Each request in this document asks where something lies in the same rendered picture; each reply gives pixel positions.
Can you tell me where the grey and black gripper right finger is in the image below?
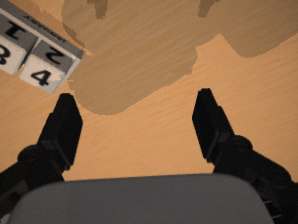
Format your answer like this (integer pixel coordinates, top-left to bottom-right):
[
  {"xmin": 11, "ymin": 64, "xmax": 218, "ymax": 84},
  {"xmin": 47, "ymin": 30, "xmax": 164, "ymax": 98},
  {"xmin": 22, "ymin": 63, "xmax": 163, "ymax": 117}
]
[{"xmin": 192, "ymin": 88, "xmax": 298, "ymax": 224}]

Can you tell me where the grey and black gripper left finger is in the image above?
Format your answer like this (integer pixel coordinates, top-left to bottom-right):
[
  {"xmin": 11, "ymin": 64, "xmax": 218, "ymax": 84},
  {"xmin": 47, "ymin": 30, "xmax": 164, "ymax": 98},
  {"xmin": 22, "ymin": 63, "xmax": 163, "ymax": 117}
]
[{"xmin": 0, "ymin": 93, "xmax": 83, "ymax": 220}]

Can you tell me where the grey number cube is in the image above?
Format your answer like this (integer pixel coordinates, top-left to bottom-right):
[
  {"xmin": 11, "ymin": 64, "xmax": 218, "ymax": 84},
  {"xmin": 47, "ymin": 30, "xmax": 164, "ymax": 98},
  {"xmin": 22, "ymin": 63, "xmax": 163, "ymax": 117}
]
[
  {"xmin": 18, "ymin": 40, "xmax": 73, "ymax": 94},
  {"xmin": 0, "ymin": 14, "xmax": 39, "ymax": 75}
]

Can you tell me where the white shallow tray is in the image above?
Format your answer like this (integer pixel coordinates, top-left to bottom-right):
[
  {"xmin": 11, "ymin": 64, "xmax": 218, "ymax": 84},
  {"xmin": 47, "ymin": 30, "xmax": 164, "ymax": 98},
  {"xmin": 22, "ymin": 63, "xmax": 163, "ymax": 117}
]
[{"xmin": 0, "ymin": 0, "xmax": 83, "ymax": 87}]

